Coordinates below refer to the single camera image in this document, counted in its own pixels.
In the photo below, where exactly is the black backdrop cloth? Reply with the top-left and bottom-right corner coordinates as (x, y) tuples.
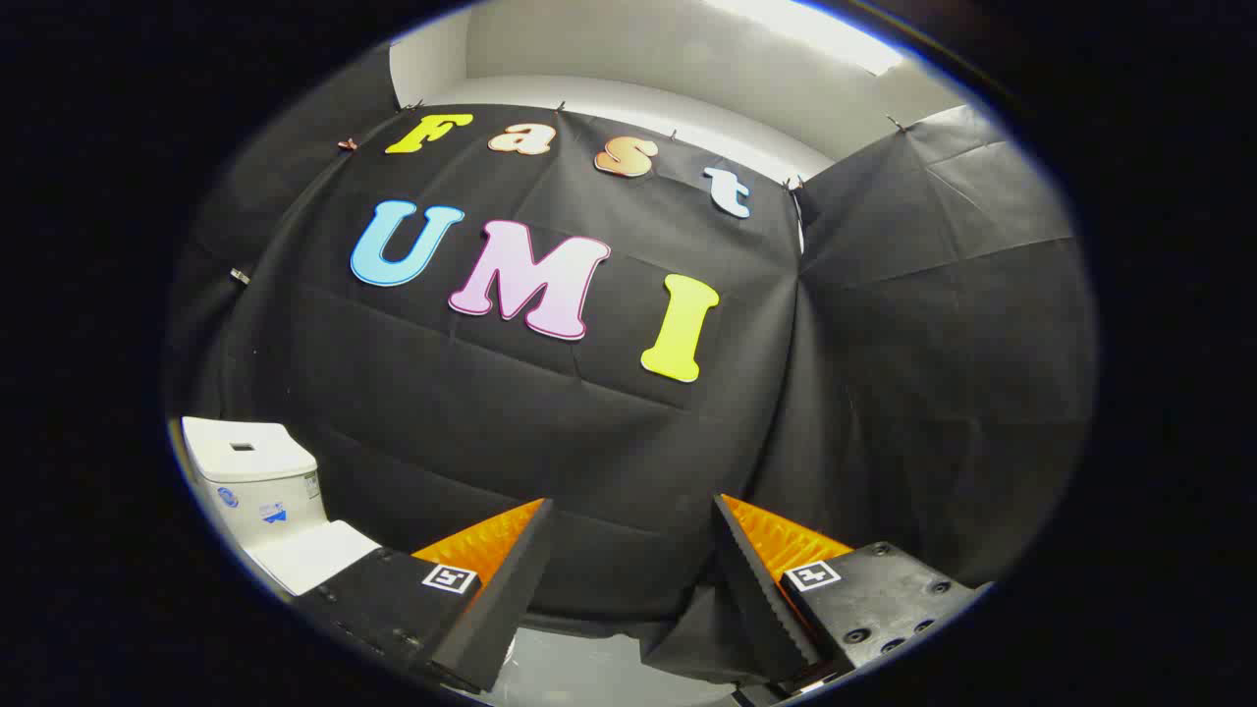
(162, 44), (1099, 688)

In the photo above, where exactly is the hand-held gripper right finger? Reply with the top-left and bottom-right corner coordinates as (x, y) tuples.
(712, 494), (991, 700)

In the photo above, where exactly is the white toilet lid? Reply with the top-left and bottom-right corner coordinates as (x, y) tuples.
(241, 519), (383, 598)

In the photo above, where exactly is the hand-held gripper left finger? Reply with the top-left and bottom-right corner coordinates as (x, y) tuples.
(293, 498), (556, 695)

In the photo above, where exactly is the white toilet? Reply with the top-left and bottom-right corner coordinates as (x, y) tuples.
(180, 416), (328, 563)

